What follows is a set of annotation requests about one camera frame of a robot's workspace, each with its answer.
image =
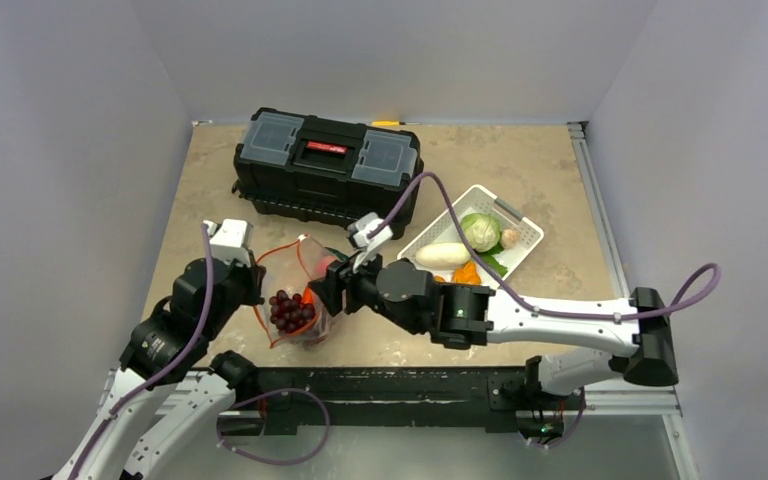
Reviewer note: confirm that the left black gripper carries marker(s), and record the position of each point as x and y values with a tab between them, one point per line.
254	277

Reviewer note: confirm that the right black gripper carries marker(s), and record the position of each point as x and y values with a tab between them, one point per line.
330	287

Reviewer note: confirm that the clear orange-zip bag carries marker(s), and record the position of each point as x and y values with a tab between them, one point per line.
290	268

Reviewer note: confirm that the dark red toy grapes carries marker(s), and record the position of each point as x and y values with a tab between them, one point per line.
291	313

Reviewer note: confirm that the green toy cabbage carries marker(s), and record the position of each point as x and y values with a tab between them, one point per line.
482	231

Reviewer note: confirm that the beige toy garlic bulb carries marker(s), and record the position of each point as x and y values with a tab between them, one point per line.
509	238

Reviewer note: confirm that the pink toy peach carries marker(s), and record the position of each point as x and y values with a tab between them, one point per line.
321	267

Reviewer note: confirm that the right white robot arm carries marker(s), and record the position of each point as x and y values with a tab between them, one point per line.
628	338

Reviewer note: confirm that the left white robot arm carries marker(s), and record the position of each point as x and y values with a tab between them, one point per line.
161	350

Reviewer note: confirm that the white toy radish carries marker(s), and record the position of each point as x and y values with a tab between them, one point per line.
443	256

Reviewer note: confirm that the black plastic toolbox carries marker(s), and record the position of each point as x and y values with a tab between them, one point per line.
319	170

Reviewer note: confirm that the yellow orange toy pepper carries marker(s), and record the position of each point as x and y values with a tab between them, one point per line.
467	274

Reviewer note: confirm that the green toy leaf vegetable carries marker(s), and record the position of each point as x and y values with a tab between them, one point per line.
490	258

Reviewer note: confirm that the white perforated plastic basket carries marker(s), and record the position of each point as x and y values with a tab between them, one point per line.
477	199

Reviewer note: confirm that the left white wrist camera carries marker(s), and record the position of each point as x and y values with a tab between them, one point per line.
229	241

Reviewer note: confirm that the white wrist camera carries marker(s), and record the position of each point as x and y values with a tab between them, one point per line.
229	241
367	236

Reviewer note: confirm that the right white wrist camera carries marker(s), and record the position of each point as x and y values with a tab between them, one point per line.
367	236

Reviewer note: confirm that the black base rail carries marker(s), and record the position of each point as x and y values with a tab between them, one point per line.
496	399

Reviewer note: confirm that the aluminium frame rail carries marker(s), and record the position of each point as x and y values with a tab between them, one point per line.
615	397

